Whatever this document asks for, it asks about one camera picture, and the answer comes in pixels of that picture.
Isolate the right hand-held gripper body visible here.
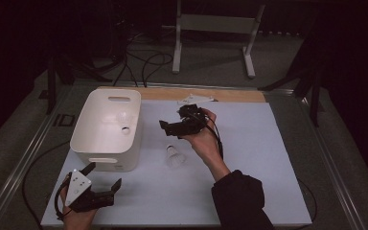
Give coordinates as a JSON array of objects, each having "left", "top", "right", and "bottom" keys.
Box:
[{"left": 167, "top": 93, "right": 216, "bottom": 139}]

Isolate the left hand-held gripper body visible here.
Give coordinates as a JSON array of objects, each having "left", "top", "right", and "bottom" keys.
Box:
[{"left": 63, "top": 169, "right": 115, "bottom": 213}]

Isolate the white plastic storage bin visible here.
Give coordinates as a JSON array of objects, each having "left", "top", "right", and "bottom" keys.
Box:
[{"left": 69, "top": 88, "right": 143, "bottom": 173}]

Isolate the person's right hand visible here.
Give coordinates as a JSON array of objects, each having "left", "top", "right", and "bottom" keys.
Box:
[{"left": 179, "top": 107, "right": 226, "bottom": 169}]

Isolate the person's left hand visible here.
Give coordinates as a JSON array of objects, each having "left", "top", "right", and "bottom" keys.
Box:
[{"left": 59, "top": 178, "right": 98, "bottom": 230}]

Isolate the pale blue table mat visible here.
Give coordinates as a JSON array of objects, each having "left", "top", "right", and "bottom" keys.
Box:
[{"left": 40, "top": 99, "right": 312, "bottom": 228}]

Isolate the black metal stand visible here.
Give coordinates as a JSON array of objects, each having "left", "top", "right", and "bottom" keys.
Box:
[
  {"left": 46, "top": 54, "right": 113, "bottom": 115},
  {"left": 258, "top": 28, "right": 325, "bottom": 128}
]

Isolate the white metal stand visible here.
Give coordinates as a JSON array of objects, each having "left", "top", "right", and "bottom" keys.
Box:
[{"left": 161, "top": 0, "right": 266, "bottom": 80}]

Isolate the left hand-held gripper black cable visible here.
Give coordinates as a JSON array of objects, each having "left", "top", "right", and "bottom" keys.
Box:
[{"left": 54, "top": 180, "right": 75, "bottom": 221}]

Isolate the hand-held gripper black cable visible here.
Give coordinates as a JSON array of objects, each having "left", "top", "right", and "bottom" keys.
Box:
[
  {"left": 54, "top": 180, "right": 75, "bottom": 221},
  {"left": 191, "top": 113, "right": 225, "bottom": 161}
]

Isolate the right hand-held gripper black cable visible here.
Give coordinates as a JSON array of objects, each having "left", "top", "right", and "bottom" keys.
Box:
[{"left": 191, "top": 113, "right": 225, "bottom": 161}]

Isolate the black floor cable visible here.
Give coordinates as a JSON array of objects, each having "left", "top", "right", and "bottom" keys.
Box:
[
  {"left": 112, "top": 52, "right": 139, "bottom": 88},
  {"left": 296, "top": 178, "right": 318, "bottom": 228},
  {"left": 141, "top": 52, "right": 174, "bottom": 88},
  {"left": 21, "top": 140, "right": 71, "bottom": 230}
]

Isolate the aluminium frame rail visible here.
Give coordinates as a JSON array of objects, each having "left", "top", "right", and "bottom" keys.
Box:
[
  {"left": 0, "top": 83, "right": 75, "bottom": 230},
  {"left": 298, "top": 94, "right": 367, "bottom": 230}
]

